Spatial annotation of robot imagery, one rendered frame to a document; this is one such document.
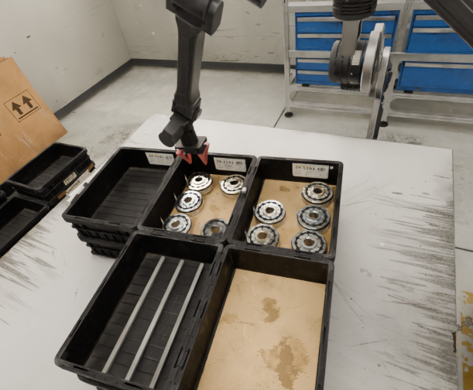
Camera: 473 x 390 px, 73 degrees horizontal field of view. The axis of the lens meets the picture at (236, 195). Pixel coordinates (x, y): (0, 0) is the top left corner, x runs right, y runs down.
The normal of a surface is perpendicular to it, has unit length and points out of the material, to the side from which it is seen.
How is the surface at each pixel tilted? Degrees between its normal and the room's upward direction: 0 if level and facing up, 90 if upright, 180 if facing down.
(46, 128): 72
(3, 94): 79
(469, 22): 87
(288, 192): 0
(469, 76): 90
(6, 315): 0
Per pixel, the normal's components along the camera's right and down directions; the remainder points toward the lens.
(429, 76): -0.40, 0.69
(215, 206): -0.14, -0.70
